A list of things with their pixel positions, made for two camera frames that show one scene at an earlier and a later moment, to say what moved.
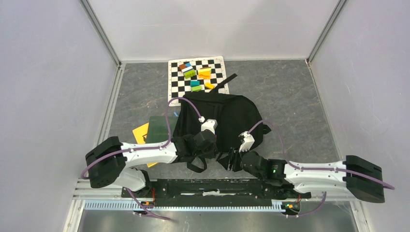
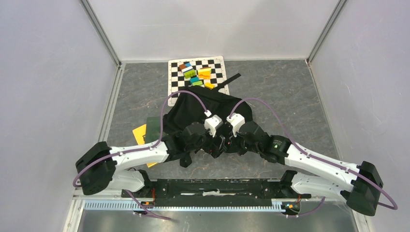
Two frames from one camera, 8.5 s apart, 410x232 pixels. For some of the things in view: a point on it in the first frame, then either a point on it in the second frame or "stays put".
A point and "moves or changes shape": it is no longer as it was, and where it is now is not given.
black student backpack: [234, 115] moves or changes shape
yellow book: [138, 134] stays put
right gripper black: [235, 155] -> [233, 143]
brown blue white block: [185, 67] stays put
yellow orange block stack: [204, 73] stays put
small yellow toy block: [209, 85] stays put
